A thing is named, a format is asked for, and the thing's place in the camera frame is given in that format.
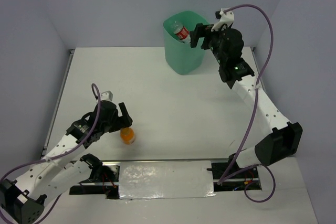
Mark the metal base rail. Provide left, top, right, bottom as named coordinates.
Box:
left=69, top=159, right=261, bottom=200

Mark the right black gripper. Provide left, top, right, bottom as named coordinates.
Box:
left=189, top=23, right=227, bottom=65

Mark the silver tape panel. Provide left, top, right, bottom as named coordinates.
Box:
left=119, top=161, right=215, bottom=199

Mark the orange juice bottle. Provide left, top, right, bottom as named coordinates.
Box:
left=120, top=127, right=135, bottom=145

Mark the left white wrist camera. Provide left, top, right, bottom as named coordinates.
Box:
left=100, top=91, right=113, bottom=102

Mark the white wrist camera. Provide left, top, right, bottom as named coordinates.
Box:
left=100, top=91, right=113, bottom=102
left=211, top=8, right=234, bottom=31

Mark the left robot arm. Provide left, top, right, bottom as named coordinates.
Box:
left=1, top=100, right=132, bottom=223

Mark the green plastic bin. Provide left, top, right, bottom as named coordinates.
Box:
left=163, top=10, right=208, bottom=75

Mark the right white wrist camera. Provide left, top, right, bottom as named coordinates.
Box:
left=211, top=8, right=234, bottom=31

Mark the clear bottle red label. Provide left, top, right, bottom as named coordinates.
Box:
left=171, top=21, right=191, bottom=44

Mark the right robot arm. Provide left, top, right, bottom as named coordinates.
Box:
left=190, top=23, right=303, bottom=177

